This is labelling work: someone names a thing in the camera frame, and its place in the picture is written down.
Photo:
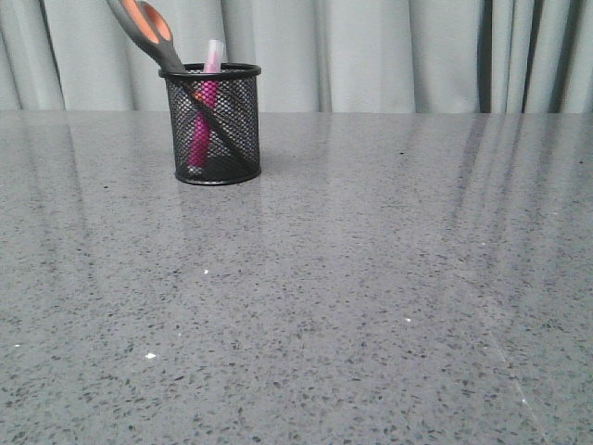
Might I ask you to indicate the pink highlighter pen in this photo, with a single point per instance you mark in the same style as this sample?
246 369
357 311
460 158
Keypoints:
207 95

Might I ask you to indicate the grey orange scissors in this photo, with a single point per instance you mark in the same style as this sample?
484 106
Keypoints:
149 31

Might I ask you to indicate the black mesh pen cup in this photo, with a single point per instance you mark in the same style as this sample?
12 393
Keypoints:
233 153

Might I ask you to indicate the pale grey curtain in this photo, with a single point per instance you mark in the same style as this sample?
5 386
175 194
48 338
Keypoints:
339 56

